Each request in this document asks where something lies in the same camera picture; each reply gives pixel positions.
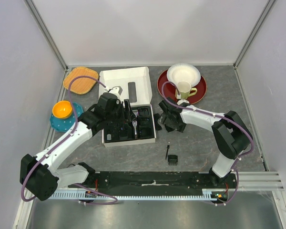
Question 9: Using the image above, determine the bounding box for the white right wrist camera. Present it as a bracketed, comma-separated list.
[177, 95, 189, 105]

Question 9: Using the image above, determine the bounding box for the red round plate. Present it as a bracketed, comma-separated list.
[157, 70, 207, 104]

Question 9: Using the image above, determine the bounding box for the orange small bowl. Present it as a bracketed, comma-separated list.
[52, 100, 73, 119]

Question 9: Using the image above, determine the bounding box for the teal dotted plate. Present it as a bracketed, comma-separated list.
[50, 102, 83, 133]

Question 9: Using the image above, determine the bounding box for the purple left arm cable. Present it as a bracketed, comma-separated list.
[21, 75, 120, 206]

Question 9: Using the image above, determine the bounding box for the black guard comb lower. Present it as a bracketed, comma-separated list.
[167, 155, 178, 166]

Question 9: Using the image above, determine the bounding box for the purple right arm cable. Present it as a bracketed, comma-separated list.
[161, 81, 255, 207]

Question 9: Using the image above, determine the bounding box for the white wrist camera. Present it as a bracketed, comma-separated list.
[177, 95, 189, 105]
[105, 86, 123, 97]

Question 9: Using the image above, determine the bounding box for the black cleaning brush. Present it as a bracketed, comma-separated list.
[165, 145, 170, 160]

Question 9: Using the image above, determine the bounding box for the light green mug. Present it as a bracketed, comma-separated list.
[175, 81, 198, 100]

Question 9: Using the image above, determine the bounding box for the white ceramic bowl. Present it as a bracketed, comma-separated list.
[167, 63, 201, 87]

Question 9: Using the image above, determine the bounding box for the black guard comb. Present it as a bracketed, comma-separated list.
[167, 155, 178, 166]
[153, 113, 162, 131]

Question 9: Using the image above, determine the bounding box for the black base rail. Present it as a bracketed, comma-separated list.
[82, 171, 237, 195]

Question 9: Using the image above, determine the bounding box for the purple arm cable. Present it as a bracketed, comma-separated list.
[161, 81, 255, 207]
[21, 75, 120, 206]

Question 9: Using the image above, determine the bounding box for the white cardboard box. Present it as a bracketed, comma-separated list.
[100, 67, 156, 147]

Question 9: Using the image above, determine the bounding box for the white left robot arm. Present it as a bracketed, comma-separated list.
[20, 93, 131, 202]

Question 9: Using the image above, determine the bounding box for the light blue cable duct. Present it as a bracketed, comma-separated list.
[49, 188, 218, 201]

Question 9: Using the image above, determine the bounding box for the black plastic insert tray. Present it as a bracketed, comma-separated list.
[102, 105, 155, 145]

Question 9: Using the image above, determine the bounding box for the silver black hair clipper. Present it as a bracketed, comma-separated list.
[132, 110, 138, 139]

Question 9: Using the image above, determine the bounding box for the woven orange tray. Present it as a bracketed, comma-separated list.
[63, 66, 99, 94]

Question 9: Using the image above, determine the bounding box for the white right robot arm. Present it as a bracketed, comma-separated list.
[159, 100, 254, 188]

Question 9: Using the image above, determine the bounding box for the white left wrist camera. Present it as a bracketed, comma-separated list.
[105, 86, 123, 97]

